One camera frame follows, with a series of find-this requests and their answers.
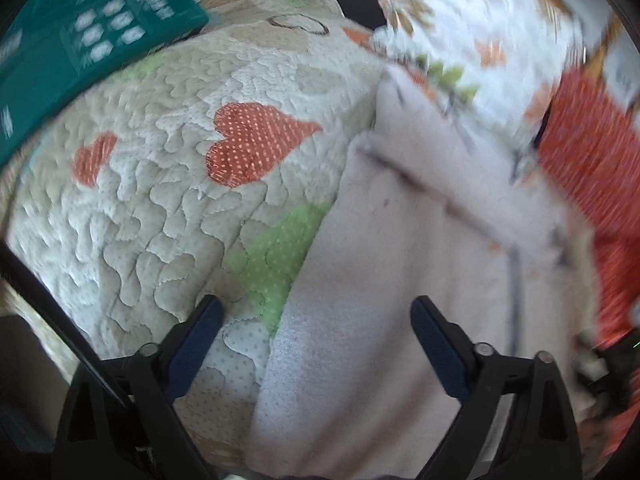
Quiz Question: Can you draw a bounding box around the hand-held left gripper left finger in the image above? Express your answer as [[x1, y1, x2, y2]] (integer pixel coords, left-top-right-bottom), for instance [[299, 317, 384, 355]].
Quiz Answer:
[[52, 294, 225, 480]]

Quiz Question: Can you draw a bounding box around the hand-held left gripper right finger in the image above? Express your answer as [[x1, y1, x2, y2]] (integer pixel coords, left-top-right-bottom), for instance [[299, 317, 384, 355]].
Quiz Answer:
[[410, 296, 583, 480]]

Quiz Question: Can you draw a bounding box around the pale pink knit zip sweater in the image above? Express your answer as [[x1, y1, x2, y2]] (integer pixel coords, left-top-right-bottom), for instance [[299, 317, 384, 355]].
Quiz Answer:
[[245, 62, 606, 480]]

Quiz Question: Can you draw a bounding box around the quilted heart patchwork blanket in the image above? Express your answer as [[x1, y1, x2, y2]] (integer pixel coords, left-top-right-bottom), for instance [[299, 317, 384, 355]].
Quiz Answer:
[[0, 0, 391, 476]]

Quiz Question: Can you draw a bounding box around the red floral cloth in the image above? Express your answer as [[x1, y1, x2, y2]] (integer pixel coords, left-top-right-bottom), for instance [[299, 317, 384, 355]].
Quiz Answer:
[[535, 67, 640, 451]]

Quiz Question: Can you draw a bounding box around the teal cardboard box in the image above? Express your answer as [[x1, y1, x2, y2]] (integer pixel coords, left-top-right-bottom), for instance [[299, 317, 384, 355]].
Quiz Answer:
[[0, 0, 210, 171]]

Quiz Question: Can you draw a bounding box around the white orange floral pillow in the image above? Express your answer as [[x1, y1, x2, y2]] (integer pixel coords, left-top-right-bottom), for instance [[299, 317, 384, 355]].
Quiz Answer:
[[372, 0, 616, 146]]

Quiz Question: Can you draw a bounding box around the black cable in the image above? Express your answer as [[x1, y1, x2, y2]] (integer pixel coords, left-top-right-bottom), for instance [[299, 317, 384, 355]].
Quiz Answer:
[[0, 242, 131, 408]]

